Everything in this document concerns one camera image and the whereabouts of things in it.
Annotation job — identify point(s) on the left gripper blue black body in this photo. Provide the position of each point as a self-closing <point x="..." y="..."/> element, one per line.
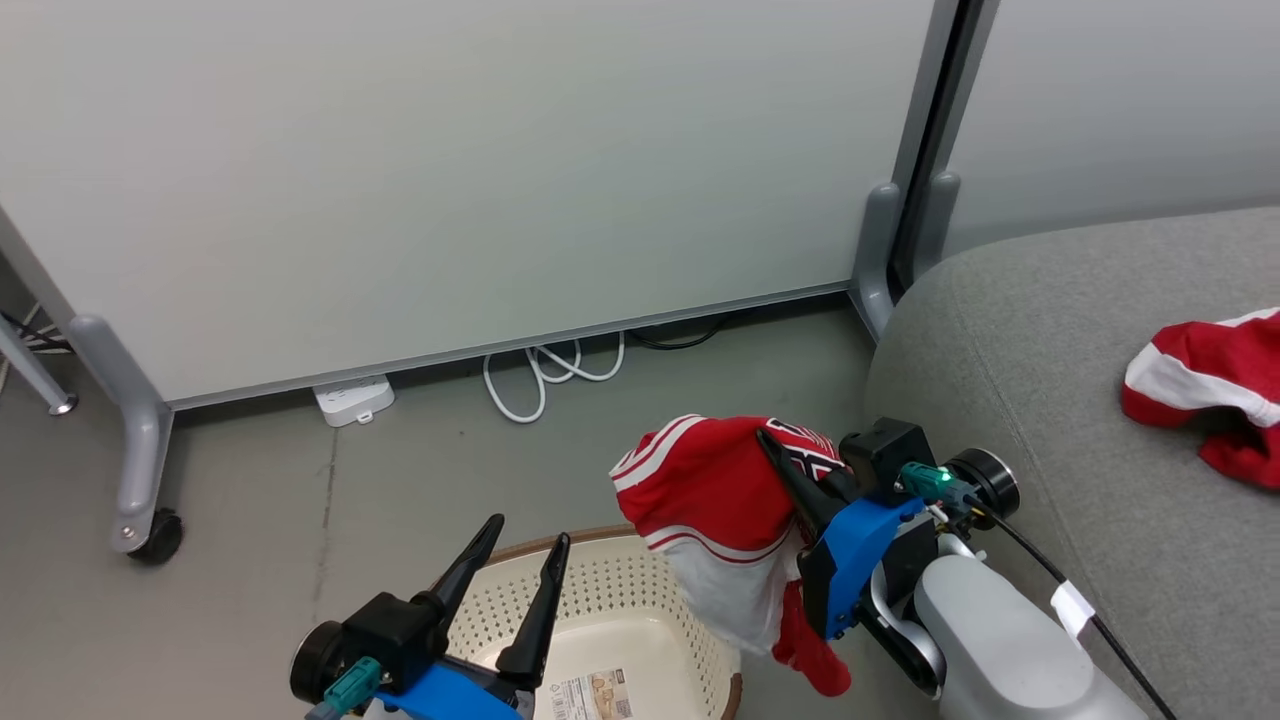
<point x="400" y="640"/>

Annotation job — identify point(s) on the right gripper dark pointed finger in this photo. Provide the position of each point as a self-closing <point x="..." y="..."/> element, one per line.
<point x="805" y="490"/>

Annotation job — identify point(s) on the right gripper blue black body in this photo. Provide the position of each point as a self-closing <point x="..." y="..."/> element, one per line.
<point x="860" y="560"/>

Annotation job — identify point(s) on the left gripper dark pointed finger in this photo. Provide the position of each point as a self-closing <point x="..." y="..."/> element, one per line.
<point x="535" y="630"/>
<point x="460" y="580"/>

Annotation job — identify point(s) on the red jersey with black print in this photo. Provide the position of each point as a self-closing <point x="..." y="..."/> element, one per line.
<point x="710" y="480"/>

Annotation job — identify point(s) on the red garment with white stripe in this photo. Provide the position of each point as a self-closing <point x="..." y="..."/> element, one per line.
<point x="1230" y="360"/>

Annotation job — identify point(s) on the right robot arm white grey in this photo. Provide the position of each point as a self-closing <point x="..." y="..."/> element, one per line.
<point x="1000" y="650"/>

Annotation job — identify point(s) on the grey fabric sofa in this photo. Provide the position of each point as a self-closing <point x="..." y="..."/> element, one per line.
<point x="1050" y="350"/>

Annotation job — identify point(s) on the paper label sticker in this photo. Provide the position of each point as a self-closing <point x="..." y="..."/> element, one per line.
<point x="590" y="695"/>

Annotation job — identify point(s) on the cream perforated laundry basket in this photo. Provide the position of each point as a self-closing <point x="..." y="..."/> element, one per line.
<point x="620" y="600"/>

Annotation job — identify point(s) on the white power strip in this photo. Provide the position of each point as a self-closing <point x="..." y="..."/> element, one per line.
<point x="353" y="400"/>

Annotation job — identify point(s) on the black caster wheel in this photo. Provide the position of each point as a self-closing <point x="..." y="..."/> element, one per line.
<point x="160" y="540"/>

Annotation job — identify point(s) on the grey partition foot with caster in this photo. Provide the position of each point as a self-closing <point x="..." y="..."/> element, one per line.
<point x="140" y="450"/>

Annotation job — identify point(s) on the large white partition panel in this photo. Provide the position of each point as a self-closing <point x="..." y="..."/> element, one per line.
<point x="450" y="180"/>

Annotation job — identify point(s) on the grey metal table leg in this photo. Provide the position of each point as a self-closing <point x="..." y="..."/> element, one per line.
<point x="35" y="375"/>

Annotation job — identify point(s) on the narrow white partition panel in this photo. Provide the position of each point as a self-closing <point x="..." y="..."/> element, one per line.
<point x="1120" y="100"/>

